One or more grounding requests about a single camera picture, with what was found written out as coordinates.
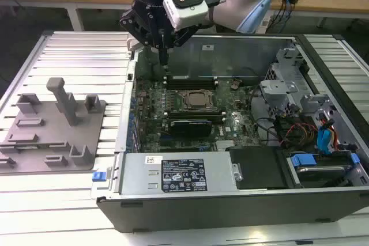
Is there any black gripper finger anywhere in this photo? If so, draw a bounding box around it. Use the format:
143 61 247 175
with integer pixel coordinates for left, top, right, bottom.
163 24 200 65
119 8 164 65

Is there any green RAM stick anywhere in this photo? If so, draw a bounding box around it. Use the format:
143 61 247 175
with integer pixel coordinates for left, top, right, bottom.
11 141 66 150

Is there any black RAM slot bank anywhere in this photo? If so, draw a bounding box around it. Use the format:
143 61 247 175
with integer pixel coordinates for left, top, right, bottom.
164 109 226 123
163 74 219 90

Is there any silver CPU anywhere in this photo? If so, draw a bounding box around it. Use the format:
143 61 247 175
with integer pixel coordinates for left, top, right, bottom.
189 92 214 107

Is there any green motherboard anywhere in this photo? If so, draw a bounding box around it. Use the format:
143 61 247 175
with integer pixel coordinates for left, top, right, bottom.
134 77 260 153

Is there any black graphics card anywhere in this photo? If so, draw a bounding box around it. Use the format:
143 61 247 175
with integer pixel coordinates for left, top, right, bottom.
169 118 213 138

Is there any metal drive cage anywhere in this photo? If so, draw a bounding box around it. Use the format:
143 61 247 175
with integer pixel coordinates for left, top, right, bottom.
259 47 311 120

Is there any grey parts rack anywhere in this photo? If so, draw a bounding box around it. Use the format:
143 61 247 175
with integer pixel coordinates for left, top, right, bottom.
0 76 108 175

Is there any silver chipset heatsink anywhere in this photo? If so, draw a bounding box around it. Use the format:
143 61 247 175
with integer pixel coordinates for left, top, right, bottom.
216 141 236 152

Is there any grey power supply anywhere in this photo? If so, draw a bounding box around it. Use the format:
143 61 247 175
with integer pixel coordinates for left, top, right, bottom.
118 153 233 195

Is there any black plastic bay cover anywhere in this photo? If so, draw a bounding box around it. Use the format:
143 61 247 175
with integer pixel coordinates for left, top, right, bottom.
227 146 289 191

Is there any hard disk in blue carrier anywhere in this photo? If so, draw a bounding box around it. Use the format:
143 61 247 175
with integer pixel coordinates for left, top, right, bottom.
288 152 360 189

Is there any black PC case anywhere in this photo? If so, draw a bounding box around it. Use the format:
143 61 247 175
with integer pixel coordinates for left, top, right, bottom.
96 33 369 234

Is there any CPU socket metal frame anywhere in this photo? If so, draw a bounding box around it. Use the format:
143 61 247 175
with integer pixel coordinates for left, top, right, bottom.
182 89 217 111

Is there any red yellow black wire bundle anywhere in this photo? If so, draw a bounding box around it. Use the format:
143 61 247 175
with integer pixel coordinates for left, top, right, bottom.
276 122 318 149

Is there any blue flat data cable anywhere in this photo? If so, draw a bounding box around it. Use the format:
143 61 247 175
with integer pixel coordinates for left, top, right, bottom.
317 113 337 154

